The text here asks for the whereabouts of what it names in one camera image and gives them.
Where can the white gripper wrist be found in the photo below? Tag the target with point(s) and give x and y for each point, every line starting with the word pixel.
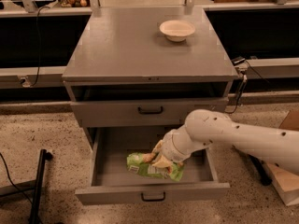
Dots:
pixel 168 148

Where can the green rice chip bag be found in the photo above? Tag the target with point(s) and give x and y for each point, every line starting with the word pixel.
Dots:
pixel 136 166

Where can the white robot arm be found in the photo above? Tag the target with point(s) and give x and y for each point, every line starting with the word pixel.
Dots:
pixel 203 128

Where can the closed upper grey drawer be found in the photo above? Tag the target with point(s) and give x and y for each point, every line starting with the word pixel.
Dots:
pixel 141 112

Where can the open lower grey drawer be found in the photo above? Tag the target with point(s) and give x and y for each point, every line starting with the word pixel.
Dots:
pixel 111 182

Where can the grey drawer cabinet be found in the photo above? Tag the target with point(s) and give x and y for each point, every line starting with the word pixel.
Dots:
pixel 122 55

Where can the black stand leg left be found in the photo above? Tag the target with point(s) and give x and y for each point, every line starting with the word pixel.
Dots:
pixel 43 157

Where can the white paper bowl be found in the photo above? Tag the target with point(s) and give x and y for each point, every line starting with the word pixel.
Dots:
pixel 177 30

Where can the cardboard box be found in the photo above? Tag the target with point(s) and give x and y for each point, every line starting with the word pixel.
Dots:
pixel 285 183

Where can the black adapter with cables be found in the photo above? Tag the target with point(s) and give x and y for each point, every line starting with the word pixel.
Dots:
pixel 241 66

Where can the wall power outlet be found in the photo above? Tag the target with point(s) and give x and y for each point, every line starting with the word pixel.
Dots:
pixel 25 82

